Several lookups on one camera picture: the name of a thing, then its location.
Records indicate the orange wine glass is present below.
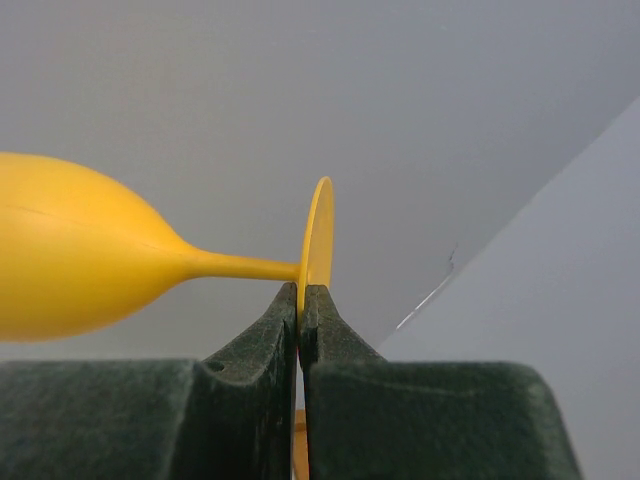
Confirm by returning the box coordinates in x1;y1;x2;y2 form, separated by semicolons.
1;152;335;342

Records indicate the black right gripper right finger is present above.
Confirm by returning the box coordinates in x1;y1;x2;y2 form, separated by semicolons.
299;286;582;479

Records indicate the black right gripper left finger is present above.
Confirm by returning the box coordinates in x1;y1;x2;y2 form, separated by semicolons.
1;284;296;479

